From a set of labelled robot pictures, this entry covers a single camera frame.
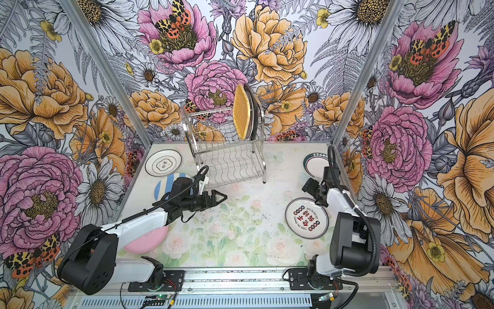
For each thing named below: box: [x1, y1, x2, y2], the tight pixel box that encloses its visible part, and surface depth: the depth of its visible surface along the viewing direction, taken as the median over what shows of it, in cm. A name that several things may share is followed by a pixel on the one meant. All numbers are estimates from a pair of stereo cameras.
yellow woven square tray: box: [232, 83, 251, 141], surface depth 81 cm
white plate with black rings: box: [144, 149, 183, 178], surface depth 114 cm
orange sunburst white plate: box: [244, 90, 255, 140], surface depth 76 cm
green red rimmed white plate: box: [302, 152, 330, 181], surface depth 114 cm
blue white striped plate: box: [154, 172, 193, 201], surface depth 106 cm
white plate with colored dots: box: [284, 197, 330, 240], surface depth 91 cm
